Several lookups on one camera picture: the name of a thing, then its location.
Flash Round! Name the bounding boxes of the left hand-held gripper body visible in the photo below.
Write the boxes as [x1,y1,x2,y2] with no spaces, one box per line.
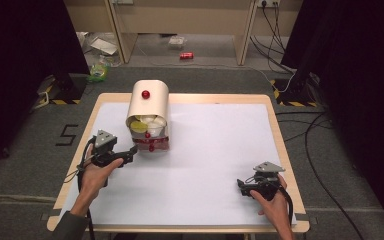
[89,128,128,169]

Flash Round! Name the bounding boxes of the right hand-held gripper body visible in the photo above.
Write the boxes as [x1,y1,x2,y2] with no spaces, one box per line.
[244,161,286,202]

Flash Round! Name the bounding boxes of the cream storage box red knobs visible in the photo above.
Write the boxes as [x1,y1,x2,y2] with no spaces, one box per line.
[125,79,171,154]

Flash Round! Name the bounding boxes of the person's right hand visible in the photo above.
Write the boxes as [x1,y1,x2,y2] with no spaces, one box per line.
[249,173,290,224]

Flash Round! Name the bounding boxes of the person's left hand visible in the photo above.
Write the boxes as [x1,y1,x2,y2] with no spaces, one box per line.
[78,145,125,203]

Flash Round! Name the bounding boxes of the yellow cup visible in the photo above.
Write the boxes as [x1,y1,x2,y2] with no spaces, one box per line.
[129,120,150,133]

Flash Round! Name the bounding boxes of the white table sheet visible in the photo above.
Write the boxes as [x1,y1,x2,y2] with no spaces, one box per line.
[57,102,298,227]

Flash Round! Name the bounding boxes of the black stand base hazard tape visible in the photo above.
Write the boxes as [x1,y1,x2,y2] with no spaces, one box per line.
[33,74,88,110]
[269,77,318,108]

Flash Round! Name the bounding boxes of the wooden table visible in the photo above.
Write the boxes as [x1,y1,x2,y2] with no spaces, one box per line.
[46,92,311,234]

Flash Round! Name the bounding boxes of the green plastic bag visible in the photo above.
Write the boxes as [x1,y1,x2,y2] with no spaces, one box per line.
[86,55,112,84]

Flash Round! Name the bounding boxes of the pile of white papers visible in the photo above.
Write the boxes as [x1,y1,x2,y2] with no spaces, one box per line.
[76,31,122,66]

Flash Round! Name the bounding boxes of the clear plastic container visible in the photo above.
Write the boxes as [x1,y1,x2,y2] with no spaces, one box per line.
[167,35,187,50]

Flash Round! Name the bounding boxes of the black curtain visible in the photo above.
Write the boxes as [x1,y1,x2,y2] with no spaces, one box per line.
[280,0,384,238]
[0,0,91,175]

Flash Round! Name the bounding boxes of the beige desk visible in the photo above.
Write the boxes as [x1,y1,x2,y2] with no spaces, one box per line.
[107,0,260,67]

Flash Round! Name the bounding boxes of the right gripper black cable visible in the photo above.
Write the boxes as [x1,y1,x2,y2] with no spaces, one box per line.
[277,183,296,229]

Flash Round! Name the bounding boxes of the long black floor cable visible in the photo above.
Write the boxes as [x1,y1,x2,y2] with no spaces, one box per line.
[303,111,367,240]

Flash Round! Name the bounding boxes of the black power cables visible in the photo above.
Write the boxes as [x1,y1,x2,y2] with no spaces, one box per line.
[249,2,296,75]

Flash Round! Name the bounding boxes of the white wall socket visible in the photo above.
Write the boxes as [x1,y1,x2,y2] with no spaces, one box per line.
[256,0,281,9]

